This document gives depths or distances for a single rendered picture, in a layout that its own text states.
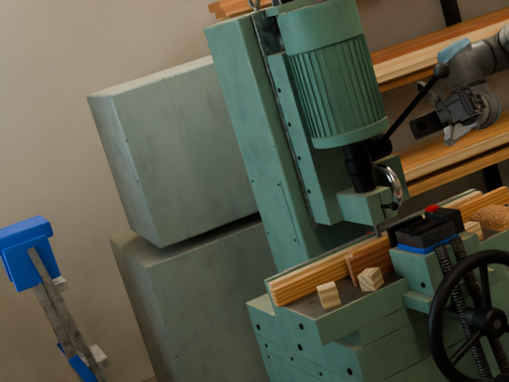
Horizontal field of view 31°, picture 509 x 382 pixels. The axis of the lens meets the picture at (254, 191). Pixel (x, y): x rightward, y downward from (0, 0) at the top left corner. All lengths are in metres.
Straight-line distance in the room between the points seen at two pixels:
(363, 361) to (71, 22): 2.64
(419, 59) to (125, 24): 1.35
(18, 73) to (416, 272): 2.62
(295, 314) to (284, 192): 0.38
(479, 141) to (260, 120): 2.38
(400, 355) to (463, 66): 0.73
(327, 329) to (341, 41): 0.60
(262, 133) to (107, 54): 2.10
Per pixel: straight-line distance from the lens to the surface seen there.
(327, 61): 1.95
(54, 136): 4.18
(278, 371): 2.40
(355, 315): 1.91
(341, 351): 1.99
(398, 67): 4.16
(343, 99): 1.95
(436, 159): 4.30
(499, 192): 2.29
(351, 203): 2.09
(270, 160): 2.21
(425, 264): 1.87
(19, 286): 2.44
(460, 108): 2.07
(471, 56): 2.28
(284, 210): 2.23
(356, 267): 1.97
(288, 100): 2.11
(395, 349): 1.98
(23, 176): 4.18
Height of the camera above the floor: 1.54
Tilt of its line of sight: 11 degrees down
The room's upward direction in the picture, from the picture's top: 17 degrees counter-clockwise
